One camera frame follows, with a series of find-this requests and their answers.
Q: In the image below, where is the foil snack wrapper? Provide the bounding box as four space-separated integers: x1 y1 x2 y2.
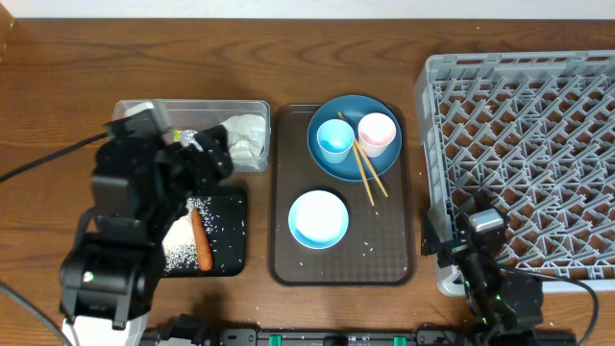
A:
173 130 202 151

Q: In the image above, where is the white napkin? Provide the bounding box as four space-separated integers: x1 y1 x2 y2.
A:
222 114 266 172

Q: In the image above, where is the white rice pile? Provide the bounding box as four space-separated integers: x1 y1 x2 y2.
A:
162 197 223 277

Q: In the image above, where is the orange carrot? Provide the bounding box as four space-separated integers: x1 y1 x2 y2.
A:
191 208 213 272

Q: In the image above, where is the wooden chopstick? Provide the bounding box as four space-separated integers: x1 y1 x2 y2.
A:
357 140 388 197
336 111 377 208

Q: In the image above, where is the light blue bowl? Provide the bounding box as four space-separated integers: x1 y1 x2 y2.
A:
287 190 350 250

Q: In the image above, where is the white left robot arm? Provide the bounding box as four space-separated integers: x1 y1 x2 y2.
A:
60 111 234 345

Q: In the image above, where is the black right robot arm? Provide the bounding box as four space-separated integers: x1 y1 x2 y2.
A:
421 192 543 345

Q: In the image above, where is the grey dishwasher rack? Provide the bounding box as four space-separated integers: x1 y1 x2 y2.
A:
414 51 614 293

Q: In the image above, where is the brown serving tray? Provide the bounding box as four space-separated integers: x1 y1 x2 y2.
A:
268 105 416 285

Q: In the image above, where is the clear plastic bin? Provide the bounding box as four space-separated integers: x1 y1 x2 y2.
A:
111 99 272 174

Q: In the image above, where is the black tray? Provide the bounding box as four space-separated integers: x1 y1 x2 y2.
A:
188 186 248 277

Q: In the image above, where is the light blue cup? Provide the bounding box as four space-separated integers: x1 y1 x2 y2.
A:
316 119 355 164

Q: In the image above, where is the pink cup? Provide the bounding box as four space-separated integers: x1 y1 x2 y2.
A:
357 112 397 158

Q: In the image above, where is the dark blue plate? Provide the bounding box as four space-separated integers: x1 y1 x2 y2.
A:
307 95 403 183

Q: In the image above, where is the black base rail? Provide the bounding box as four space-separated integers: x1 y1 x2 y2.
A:
143 314 578 346

